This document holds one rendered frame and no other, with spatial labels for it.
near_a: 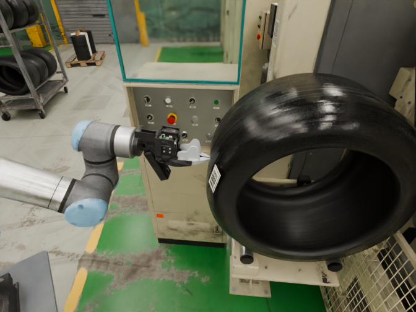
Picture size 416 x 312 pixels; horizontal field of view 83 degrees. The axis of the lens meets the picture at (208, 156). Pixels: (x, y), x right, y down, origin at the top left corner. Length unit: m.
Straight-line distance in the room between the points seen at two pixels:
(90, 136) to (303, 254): 0.70
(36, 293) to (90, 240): 0.93
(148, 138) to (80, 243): 1.65
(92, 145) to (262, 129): 0.44
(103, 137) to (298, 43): 0.64
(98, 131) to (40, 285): 0.83
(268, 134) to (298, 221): 0.53
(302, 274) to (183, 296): 0.98
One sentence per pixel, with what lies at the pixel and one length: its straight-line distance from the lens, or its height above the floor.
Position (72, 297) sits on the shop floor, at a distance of 1.98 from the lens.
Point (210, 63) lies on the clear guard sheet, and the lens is 1.12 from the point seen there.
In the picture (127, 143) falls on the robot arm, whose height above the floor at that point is 1.29.
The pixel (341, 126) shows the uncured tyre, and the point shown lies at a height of 1.41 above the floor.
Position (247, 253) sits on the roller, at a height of 0.92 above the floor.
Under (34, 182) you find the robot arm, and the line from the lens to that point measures 0.67.
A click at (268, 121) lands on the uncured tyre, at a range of 0.52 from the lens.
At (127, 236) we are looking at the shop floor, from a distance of 2.10.
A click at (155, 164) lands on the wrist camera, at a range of 0.69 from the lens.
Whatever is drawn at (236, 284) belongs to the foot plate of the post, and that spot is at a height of 0.01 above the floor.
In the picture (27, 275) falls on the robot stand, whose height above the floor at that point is 0.60.
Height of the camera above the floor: 1.63
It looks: 35 degrees down
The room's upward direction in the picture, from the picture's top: straight up
